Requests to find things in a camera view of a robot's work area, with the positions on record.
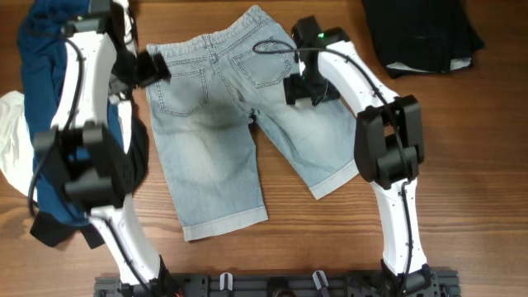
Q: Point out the blue shirt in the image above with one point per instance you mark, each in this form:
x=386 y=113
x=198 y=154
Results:
x=44 y=63

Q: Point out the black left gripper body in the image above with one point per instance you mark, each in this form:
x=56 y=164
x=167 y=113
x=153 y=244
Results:
x=124 y=74

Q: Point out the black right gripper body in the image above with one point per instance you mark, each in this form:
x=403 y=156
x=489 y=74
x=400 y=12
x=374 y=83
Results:
x=308 y=85

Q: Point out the white garment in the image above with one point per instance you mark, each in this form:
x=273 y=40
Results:
x=17 y=157

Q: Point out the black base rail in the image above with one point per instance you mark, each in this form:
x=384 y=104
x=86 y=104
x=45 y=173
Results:
x=356 y=283

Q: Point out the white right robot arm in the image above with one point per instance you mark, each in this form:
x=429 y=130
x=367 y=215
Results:
x=388 y=148

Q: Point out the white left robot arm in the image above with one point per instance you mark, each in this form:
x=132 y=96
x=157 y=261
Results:
x=80 y=67

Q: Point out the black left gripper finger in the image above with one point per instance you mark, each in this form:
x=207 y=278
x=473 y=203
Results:
x=147 y=70
x=162 y=71

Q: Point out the light blue denim shorts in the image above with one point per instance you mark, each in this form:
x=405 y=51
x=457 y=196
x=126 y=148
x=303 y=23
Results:
x=220 y=84

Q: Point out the folded dark green garment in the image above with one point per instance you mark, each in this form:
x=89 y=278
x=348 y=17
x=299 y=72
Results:
x=421 y=36

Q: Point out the black garment under pile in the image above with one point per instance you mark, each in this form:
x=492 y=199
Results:
x=50 y=231

